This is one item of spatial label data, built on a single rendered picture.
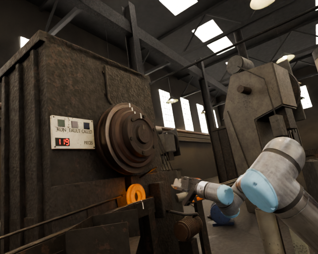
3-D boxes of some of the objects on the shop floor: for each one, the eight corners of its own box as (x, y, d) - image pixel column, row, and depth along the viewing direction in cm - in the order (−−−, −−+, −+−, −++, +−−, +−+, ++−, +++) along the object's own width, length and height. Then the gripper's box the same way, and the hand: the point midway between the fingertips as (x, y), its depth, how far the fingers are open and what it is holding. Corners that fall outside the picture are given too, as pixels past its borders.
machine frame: (-16, 358, 121) (-10, 72, 158) (123, 271, 208) (106, 99, 245) (52, 427, 81) (38, 20, 118) (189, 283, 168) (156, 75, 205)
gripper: (206, 180, 122) (177, 175, 137) (196, 179, 115) (167, 174, 131) (204, 195, 120) (175, 188, 136) (195, 196, 114) (166, 188, 129)
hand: (172, 186), depth 132 cm, fingers closed
